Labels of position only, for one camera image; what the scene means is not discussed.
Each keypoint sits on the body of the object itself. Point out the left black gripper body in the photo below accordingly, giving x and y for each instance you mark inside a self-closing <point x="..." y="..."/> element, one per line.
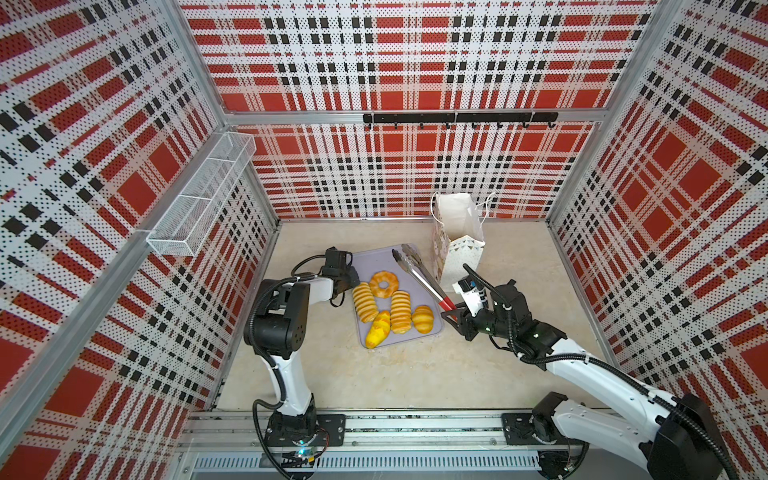
<point x="349" y="277"/>

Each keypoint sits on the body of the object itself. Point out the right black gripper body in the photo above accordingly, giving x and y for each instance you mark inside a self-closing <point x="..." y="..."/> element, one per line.
<point x="485" y="323"/>

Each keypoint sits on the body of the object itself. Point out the small ridged bread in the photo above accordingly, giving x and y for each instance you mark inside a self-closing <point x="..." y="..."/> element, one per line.
<point x="423" y="319"/>

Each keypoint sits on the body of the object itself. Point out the lavender plastic tray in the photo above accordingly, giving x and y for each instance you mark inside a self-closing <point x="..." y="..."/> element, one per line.
<point x="390" y="306"/>

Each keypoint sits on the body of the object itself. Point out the long ridged bread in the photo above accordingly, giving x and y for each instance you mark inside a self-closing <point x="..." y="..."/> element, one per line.
<point x="365" y="303"/>
<point x="400" y="312"/>

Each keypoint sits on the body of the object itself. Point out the metal tongs red handle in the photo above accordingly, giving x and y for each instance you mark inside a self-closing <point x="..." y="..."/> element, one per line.
<point x="410" y="261"/>

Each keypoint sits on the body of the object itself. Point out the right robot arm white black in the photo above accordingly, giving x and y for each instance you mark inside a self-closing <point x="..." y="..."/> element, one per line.
<point x="669" y="436"/>

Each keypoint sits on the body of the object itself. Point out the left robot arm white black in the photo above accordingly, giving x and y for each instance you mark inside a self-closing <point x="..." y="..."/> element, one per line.
<point x="276" y="330"/>

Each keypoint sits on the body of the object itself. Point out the yellow twisted bread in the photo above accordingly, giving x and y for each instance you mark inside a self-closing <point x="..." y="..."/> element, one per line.
<point x="379" y="330"/>

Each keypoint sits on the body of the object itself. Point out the white cartoon paper bag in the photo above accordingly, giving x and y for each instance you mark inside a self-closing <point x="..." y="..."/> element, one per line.
<point x="458" y="236"/>

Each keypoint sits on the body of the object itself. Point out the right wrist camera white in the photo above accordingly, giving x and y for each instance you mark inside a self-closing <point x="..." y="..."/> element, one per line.
<point x="473" y="295"/>

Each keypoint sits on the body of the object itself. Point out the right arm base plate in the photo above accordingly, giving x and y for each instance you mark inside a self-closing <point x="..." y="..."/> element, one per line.
<point x="527" y="428"/>

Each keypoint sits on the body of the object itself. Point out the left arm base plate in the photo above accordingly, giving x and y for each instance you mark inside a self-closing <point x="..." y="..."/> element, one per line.
<point x="330" y="429"/>

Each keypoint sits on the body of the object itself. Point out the black hook rail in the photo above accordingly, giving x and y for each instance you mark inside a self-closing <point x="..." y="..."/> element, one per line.
<point x="524" y="118"/>

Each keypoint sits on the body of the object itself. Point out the white wire mesh basket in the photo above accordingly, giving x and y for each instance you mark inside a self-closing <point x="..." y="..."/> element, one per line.
<point x="216" y="170"/>

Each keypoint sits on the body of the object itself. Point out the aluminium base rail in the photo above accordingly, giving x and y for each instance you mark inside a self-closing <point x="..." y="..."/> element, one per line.
<point x="387" y="444"/>

